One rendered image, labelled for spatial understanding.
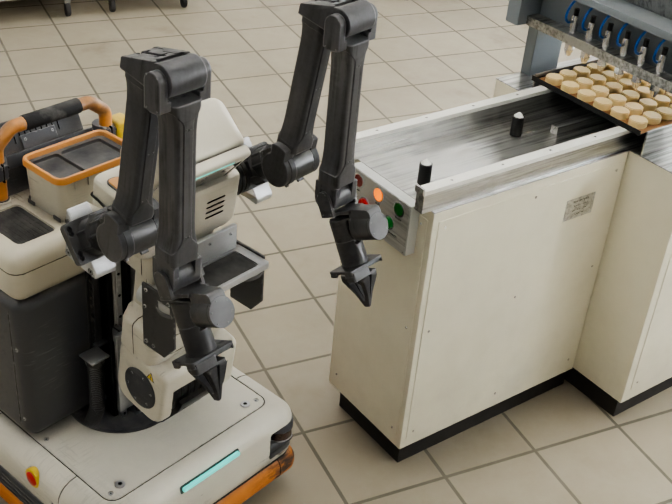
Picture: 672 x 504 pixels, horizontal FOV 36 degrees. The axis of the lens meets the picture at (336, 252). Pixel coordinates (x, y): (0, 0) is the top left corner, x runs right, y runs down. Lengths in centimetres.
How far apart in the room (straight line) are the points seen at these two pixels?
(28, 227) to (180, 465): 66
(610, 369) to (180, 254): 169
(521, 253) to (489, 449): 63
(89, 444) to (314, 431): 73
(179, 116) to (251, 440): 114
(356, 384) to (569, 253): 69
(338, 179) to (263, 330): 136
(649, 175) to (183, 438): 139
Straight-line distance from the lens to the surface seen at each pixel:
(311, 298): 354
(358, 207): 212
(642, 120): 288
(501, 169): 253
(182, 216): 179
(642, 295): 300
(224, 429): 261
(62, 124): 259
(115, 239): 191
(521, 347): 299
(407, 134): 269
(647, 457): 318
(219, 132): 208
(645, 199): 290
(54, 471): 254
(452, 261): 256
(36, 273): 233
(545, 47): 325
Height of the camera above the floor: 205
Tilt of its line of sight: 33 degrees down
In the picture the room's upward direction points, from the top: 5 degrees clockwise
